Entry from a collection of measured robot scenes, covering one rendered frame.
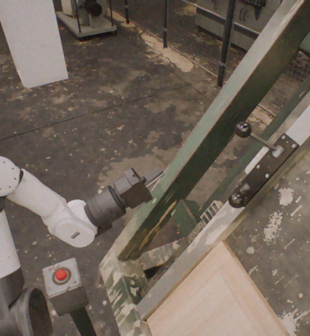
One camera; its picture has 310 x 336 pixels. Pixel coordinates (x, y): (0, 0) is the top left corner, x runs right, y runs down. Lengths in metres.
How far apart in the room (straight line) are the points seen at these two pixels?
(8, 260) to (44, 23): 3.65
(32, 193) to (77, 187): 2.01
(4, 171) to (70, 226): 0.20
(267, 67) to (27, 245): 2.06
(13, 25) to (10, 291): 3.63
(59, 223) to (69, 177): 2.09
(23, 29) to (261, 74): 3.48
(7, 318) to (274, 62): 0.86
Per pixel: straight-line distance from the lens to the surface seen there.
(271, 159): 0.76
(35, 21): 4.10
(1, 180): 0.64
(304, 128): 0.75
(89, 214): 0.77
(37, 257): 2.38
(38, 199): 0.72
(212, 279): 0.88
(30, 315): 0.66
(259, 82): 0.91
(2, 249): 0.65
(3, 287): 0.66
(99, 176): 2.76
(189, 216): 1.01
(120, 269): 1.17
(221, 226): 0.83
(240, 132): 0.69
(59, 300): 1.18
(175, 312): 0.99
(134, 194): 0.76
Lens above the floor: 1.93
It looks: 43 degrees down
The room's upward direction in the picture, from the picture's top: straight up
